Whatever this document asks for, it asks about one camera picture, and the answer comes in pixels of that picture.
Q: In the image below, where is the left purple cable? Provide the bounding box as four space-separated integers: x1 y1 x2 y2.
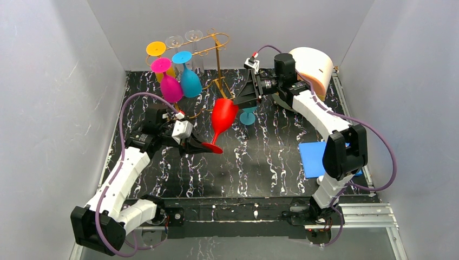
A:
94 92 185 258

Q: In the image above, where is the round pastel drawer cabinet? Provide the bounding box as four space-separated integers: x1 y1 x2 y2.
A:
288 47 333 101

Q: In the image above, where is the magenta wine glass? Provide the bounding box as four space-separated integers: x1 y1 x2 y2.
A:
150 57 183 103

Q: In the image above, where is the clear wine glass left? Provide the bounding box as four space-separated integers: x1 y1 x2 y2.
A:
165 35 183 56

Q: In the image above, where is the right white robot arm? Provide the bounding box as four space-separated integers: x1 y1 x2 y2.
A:
234 53 368 219

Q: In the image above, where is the clear wine glass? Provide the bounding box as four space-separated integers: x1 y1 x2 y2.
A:
185 30 205 76
165 35 183 56

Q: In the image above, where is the clear wine glass right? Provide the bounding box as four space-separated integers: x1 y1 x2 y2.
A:
185 30 205 76

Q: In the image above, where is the gold wire wine glass rack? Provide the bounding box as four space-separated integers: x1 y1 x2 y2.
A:
145 28 237 121

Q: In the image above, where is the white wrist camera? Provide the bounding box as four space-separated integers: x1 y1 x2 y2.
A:
244 52 260 74
172 111 193 144

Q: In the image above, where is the teal blue wine glass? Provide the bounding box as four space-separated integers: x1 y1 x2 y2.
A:
172 51 202 98

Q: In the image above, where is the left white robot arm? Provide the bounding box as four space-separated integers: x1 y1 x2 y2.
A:
70 103 212 256

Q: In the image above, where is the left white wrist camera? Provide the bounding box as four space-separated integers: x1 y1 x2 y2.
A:
172 111 193 144

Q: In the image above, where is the red wine glass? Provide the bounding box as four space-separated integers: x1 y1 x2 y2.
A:
202 98 239 154

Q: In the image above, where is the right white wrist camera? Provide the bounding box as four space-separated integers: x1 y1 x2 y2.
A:
244 52 260 74

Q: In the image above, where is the yellow wine glass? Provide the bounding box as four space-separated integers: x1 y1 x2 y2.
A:
145 41 176 83

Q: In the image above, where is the small white bar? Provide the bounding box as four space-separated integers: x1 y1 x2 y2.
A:
316 175 324 185

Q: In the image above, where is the blue flat board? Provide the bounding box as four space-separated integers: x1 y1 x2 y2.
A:
298 141 363 179

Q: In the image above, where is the light blue wine glass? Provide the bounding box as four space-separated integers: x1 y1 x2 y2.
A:
239 107 257 126

